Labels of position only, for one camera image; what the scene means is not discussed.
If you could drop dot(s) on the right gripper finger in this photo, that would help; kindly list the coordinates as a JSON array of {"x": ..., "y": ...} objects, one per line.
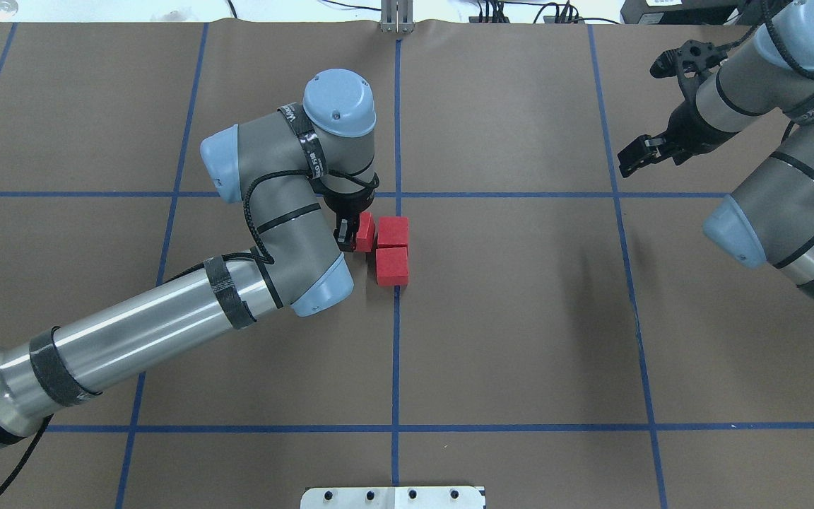
[
  {"x": 666, "y": 65},
  {"x": 642, "y": 151}
]

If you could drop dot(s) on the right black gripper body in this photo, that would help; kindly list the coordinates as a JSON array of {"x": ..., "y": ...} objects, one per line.
[{"x": 689, "y": 126}]

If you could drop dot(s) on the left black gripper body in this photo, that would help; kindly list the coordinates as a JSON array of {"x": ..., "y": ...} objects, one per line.
[{"x": 344, "y": 211}]

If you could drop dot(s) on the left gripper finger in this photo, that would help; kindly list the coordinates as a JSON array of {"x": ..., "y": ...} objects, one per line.
[{"x": 346, "y": 231}]

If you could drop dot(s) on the red block starting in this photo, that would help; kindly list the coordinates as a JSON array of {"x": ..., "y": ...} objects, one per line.
[
  {"x": 392, "y": 266},
  {"x": 365, "y": 237},
  {"x": 393, "y": 231}
]

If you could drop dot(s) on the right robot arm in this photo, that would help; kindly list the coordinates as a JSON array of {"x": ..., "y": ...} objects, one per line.
[{"x": 769, "y": 218}]

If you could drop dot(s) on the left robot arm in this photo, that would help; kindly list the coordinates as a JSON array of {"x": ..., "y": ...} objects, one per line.
[{"x": 303, "y": 175}]

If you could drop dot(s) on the black device top right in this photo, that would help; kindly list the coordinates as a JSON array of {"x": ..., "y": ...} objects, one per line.
[{"x": 691, "y": 13}]

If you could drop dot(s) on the clear round object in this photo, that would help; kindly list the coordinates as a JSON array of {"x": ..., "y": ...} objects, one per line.
[{"x": 8, "y": 9}]

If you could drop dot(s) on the grey metal bracket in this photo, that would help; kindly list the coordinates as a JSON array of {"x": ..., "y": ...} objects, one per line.
[{"x": 397, "y": 16}]

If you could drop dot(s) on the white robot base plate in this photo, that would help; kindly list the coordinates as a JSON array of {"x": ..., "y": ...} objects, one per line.
[{"x": 394, "y": 497}]

